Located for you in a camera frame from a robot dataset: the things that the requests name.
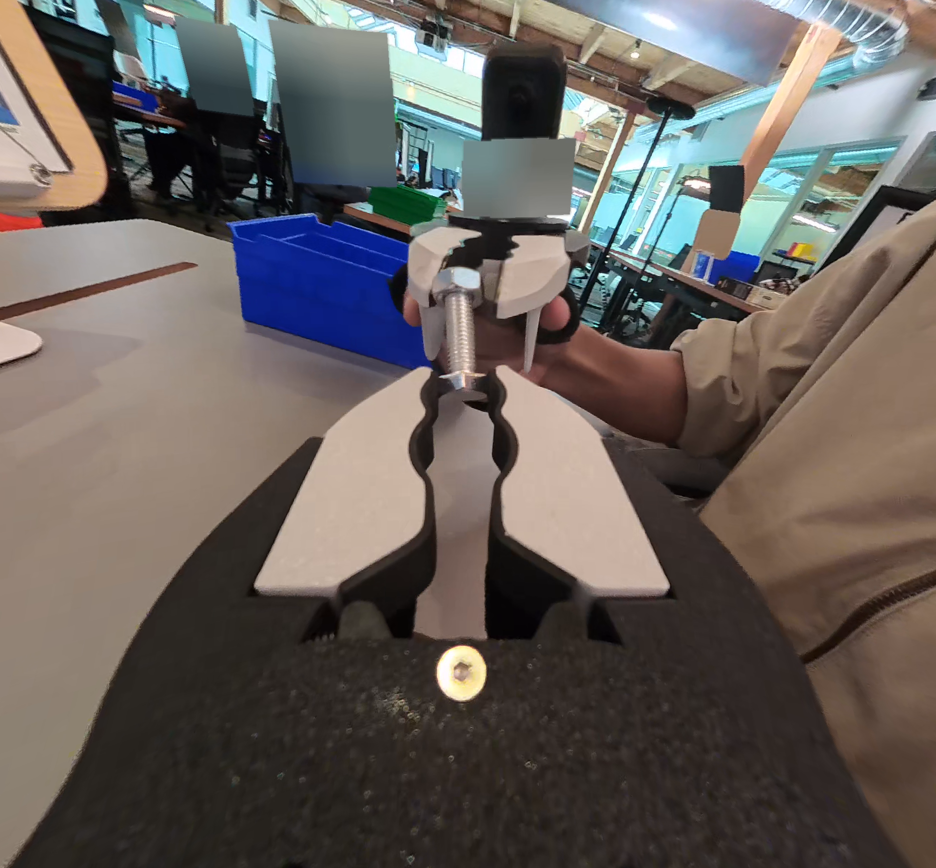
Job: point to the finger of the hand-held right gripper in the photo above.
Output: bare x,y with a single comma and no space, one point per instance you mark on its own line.
537,272
431,254

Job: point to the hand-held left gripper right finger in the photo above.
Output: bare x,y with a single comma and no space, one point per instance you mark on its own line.
578,502

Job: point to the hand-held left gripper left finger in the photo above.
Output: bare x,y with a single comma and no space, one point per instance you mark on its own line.
358,502

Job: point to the steel hex bolt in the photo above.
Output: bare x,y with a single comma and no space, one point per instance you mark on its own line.
459,334

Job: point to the blue plastic bin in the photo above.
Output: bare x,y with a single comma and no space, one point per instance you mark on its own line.
322,298

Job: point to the steel hex nut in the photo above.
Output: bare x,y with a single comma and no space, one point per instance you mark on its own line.
461,384

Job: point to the person's right forearm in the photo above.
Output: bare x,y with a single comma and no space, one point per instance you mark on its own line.
643,400

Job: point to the person's right hand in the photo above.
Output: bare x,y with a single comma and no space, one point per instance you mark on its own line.
563,371

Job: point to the green plastic bin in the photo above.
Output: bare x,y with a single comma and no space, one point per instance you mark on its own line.
409,201

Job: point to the black pole stand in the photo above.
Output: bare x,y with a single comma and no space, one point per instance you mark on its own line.
669,106

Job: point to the printed instruction sheet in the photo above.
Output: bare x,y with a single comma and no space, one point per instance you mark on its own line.
11,100

